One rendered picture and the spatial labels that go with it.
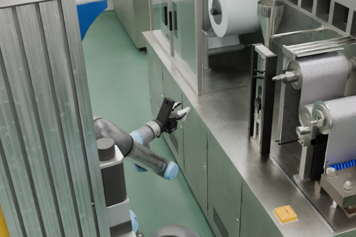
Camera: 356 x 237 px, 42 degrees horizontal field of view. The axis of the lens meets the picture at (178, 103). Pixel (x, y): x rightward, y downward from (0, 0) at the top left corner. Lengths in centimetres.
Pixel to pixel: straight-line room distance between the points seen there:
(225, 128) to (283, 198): 62
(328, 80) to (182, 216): 159
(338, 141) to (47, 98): 138
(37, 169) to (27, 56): 28
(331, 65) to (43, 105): 148
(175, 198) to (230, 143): 114
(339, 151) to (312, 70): 38
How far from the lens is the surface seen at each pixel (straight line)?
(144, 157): 174
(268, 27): 255
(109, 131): 159
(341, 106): 205
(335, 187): 204
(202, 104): 280
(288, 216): 202
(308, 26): 268
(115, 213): 141
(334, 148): 211
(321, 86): 222
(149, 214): 336
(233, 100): 285
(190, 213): 335
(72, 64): 104
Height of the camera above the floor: 230
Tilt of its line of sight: 30 degrees down
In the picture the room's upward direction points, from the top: 2 degrees counter-clockwise
